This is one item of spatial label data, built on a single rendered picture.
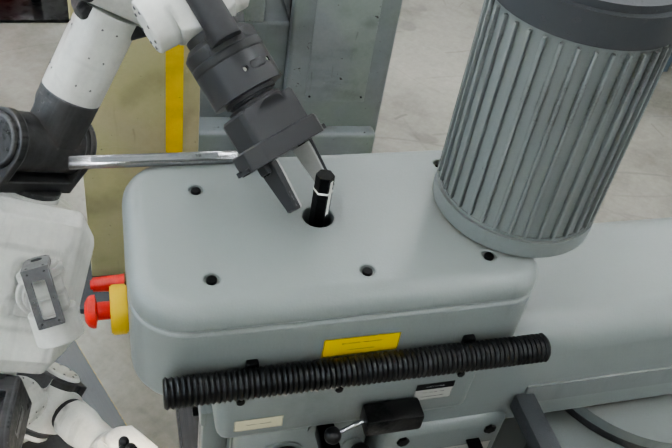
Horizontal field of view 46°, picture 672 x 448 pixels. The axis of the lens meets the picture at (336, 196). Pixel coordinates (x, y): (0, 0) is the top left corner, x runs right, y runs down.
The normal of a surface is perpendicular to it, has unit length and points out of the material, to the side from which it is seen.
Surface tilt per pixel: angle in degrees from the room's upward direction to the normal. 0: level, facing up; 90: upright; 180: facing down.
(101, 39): 81
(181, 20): 45
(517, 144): 90
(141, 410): 0
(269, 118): 38
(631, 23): 90
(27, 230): 58
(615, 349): 90
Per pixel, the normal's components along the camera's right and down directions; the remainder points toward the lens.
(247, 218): 0.14, -0.76
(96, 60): 0.38, 0.51
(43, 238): 0.58, 0.09
